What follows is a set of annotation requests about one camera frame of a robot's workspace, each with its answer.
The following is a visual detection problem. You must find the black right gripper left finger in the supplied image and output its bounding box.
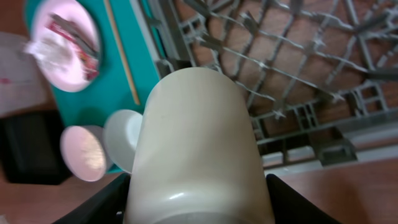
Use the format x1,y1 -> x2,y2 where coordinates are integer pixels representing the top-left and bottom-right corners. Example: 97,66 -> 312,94
54,173 -> 131,224

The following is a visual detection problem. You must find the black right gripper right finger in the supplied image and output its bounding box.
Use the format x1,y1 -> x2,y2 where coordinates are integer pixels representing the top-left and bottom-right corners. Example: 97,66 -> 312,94
266,174 -> 339,224

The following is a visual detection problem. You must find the white paper cup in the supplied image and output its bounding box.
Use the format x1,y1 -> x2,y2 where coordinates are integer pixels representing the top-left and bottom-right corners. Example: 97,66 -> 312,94
124,67 -> 275,224

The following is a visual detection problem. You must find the red snack wrapper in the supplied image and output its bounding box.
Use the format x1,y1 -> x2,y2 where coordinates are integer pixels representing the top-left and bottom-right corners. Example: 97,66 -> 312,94
47,14 -> 100,81

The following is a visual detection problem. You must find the grey dishwasher rack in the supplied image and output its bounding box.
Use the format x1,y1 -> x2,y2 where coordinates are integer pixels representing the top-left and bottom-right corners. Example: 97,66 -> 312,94
131,0 -> 397,172

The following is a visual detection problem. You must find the grey small bowl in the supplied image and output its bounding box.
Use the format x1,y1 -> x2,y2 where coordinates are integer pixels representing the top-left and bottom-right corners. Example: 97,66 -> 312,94
103,110 -> 142,173

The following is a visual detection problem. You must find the black plastic tray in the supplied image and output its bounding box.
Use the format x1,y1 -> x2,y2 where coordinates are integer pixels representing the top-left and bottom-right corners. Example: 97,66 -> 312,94
1,110 -> 72,185

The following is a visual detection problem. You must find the teal plastic tray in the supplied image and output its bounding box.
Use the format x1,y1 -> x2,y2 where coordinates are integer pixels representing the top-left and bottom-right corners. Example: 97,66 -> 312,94
23,0 -> 161,174

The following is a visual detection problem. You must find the clear plastic bin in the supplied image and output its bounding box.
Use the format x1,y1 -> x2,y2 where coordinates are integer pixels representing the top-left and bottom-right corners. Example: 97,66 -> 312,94
1,32 -> 56,117

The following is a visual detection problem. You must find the left wooden chopstick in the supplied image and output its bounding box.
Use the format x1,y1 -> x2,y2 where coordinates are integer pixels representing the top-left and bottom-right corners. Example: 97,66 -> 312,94
103,0 -> 141,105

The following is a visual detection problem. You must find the white round plate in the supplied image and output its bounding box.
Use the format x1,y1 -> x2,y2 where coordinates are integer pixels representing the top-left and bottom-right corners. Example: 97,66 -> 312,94
24,1 -> 101,92

